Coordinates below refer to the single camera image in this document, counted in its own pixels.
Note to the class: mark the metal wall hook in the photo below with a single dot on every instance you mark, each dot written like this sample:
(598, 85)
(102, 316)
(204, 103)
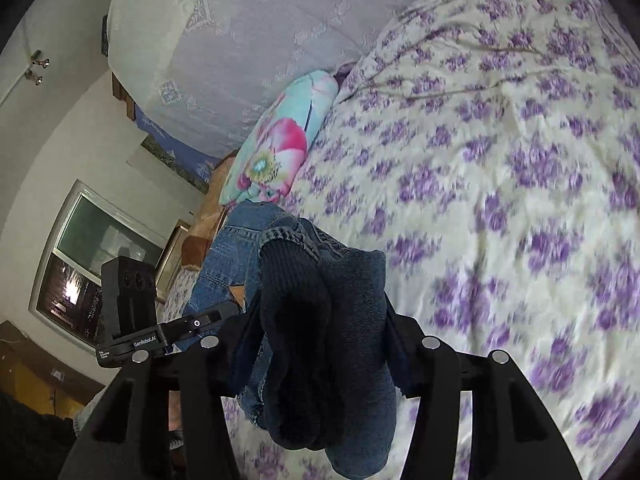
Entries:
(40, 60)
(34, 79)

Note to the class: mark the white lace cover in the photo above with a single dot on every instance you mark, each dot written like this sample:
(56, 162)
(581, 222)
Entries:
(225, 60)

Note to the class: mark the purple floral bedspread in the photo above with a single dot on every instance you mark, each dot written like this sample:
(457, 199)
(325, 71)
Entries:
(475, 185)

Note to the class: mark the blue denim pants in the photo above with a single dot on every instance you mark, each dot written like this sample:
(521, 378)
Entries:
(300, 335)

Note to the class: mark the blue wall poster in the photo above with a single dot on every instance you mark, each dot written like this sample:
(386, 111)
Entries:
(170, 155)

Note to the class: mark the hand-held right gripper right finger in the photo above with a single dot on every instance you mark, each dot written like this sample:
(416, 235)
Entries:
(400, 340)

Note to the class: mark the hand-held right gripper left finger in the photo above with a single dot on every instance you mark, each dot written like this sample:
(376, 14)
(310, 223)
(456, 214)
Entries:
(241, 355)

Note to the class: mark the framed picture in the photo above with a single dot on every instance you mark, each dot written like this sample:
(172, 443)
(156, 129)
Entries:
(172, 255)

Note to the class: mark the white framed window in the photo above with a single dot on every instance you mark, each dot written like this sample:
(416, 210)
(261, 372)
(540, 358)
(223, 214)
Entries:
(100, 230)

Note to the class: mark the wooden cabinet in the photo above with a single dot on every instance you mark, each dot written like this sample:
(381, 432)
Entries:
(30, 355)

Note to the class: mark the teal pink floral pillow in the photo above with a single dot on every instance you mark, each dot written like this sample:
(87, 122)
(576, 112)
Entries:
(280, 145)

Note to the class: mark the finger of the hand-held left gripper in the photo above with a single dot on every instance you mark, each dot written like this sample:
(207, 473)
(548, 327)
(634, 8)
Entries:
(210, 319)

